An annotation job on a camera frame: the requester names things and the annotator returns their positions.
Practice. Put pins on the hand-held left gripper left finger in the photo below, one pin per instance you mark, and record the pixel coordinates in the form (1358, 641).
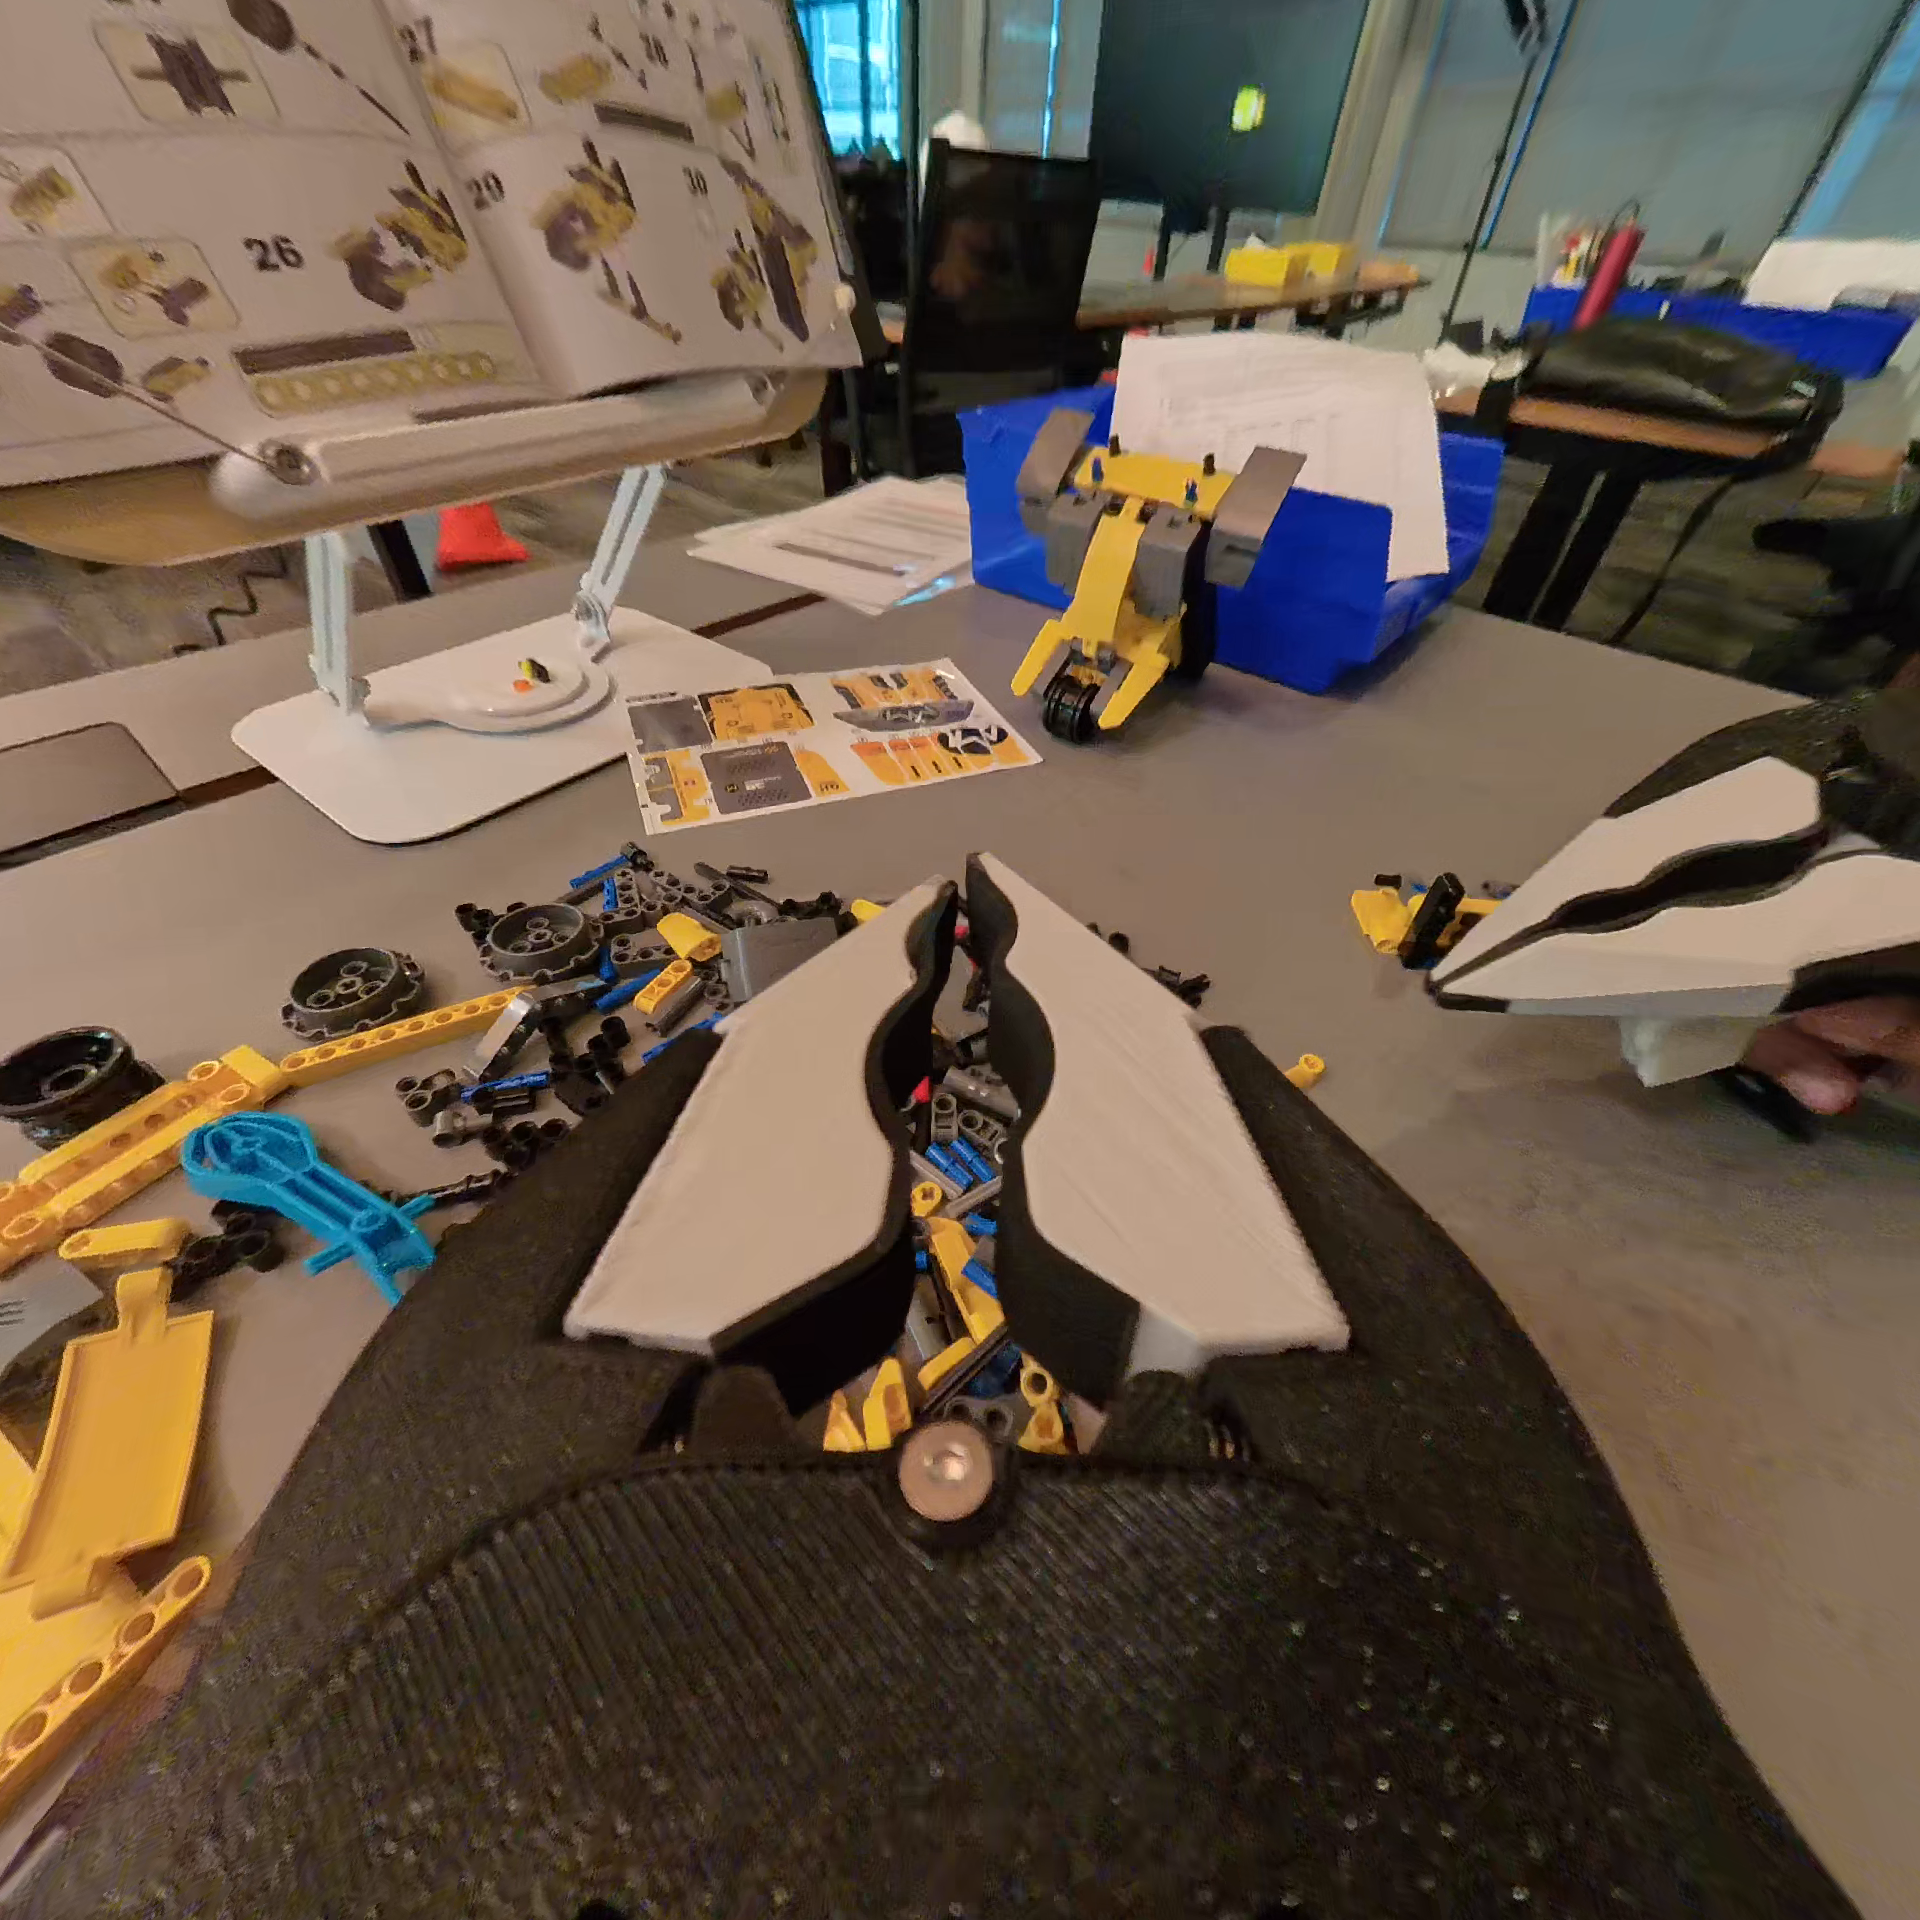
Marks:
(751, 1183)

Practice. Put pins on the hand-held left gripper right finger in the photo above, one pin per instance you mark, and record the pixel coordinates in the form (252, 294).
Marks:
(1185, 1183)

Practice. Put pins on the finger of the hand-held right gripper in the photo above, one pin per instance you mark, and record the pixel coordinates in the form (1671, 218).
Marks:
(1724, 943)
(1711, 823)

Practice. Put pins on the yellow sticker sheet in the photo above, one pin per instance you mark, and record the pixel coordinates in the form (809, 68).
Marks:
(902, 750)

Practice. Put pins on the yellow toy vehicle model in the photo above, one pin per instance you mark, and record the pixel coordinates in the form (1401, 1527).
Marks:
(1118, 570)

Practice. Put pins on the pile of toy building pieces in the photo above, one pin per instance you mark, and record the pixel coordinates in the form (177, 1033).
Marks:
(121, 1441)

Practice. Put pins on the instruction booklet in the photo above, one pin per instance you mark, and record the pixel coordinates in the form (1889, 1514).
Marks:
(375, 181)

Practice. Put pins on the person's right hand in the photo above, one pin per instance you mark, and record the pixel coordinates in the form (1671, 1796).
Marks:
(1852, 1048)

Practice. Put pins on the brown table under bag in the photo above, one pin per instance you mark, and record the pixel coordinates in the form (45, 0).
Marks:
(1651, 436)

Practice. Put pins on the long blue bin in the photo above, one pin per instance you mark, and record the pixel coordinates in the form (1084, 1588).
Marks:
(1844, 337)

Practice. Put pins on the blue bin holding paper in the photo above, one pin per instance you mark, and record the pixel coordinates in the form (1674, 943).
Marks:
(1351, 600)

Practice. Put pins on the black bag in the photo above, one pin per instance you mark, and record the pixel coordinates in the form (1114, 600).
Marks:
(1664, 367)

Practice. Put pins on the teal toy brick separator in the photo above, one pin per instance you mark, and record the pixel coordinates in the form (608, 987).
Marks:
(284, 1178)

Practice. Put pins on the white box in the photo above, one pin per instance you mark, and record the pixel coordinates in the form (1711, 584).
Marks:
(1829, 268)

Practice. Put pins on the white book stand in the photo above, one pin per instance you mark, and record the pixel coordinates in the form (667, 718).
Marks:
(451, 750)

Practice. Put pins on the red bottle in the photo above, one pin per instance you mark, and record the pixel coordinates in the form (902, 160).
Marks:
(1611, 268)

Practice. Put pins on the white printed paper sheet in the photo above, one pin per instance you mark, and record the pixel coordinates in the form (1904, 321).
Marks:
(1275, 421)

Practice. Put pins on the paper in clear sleeve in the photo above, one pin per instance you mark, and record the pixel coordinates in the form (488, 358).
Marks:
(857, 541)

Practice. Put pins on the black tripod stand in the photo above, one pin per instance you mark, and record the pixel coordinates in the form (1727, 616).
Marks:
(1507, 163)

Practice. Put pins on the wooden table black legs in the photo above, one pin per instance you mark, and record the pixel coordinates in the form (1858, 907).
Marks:
(1275, 293)

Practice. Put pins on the orange traffic cone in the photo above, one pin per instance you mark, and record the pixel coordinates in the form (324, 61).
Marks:
(482, 541)

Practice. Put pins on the yellow parts tray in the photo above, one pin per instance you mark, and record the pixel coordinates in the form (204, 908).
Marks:
(1275, 267)

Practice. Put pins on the large dark screen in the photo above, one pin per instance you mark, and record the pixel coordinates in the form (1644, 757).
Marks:
(1201, 150)

